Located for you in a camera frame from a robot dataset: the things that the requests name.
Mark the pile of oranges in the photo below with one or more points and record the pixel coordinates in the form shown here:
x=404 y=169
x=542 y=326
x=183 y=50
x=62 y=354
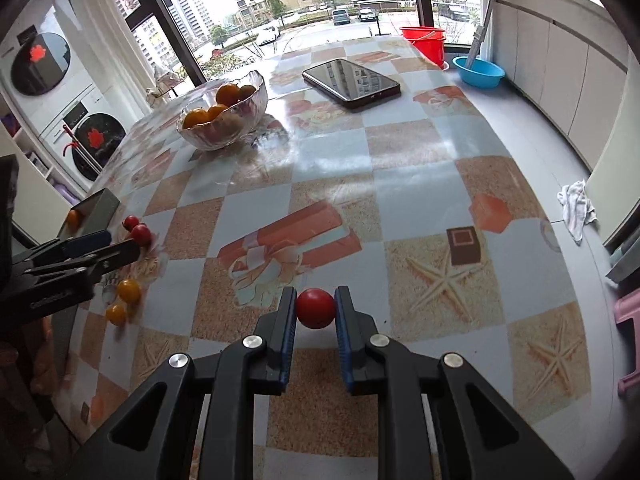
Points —
x=227 y=95

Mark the dark car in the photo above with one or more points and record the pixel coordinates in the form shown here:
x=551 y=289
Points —
x=366 y=14

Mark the blue plastic basin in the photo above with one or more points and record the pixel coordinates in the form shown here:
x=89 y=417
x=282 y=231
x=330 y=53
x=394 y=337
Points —
x=480 y=77

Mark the large red tomato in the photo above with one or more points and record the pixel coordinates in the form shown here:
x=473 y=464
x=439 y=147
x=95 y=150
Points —
x=315 y=307

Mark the black smartphone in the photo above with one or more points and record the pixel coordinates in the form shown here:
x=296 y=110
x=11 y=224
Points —
x=350 y=82

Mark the white cabinet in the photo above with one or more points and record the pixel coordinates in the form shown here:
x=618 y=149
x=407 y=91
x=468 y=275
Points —
x=550 y=70

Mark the small yellow tomato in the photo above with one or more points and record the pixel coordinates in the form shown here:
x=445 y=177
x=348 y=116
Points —
x=129 y=290
x=116 y=313

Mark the pink plastic stool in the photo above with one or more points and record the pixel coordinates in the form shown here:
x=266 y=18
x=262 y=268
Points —
x=631 y=310

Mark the white dryer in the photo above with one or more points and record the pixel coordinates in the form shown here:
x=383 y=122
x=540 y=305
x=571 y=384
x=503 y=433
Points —
x=40 y=60

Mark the red plastic bucket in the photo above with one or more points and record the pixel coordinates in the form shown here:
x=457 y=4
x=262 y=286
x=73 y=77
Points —
x=425 y=47

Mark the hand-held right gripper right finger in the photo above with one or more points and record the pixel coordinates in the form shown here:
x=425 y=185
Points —
x=342 y=330

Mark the small red cherry tomato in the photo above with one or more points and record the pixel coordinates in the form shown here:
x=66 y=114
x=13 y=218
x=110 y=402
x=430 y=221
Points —
x=141 y=234
x=131 y=221

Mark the red broom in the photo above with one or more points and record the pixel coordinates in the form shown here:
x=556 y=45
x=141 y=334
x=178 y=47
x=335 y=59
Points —
x=75 y=147

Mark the white car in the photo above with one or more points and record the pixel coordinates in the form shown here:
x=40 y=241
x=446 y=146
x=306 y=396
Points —
x=267 y=34

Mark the clear glass bowl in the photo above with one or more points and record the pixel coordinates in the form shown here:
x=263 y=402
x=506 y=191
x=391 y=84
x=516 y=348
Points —
x=220 y=140

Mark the white crumpled cloth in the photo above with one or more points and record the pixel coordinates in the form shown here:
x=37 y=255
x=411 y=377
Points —
x=577 y=205

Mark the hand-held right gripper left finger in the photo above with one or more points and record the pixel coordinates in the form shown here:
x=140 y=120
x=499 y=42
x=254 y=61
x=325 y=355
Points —
x=287 y=330

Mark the white washing machine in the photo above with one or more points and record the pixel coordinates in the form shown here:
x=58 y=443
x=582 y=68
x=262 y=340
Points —
x=90 y=135

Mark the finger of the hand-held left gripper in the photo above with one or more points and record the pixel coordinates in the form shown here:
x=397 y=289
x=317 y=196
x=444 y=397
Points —
x=115 y=255
x=87 y=242

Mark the grey van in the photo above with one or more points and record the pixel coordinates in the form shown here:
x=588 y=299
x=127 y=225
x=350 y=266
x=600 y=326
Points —
x=341 y=16

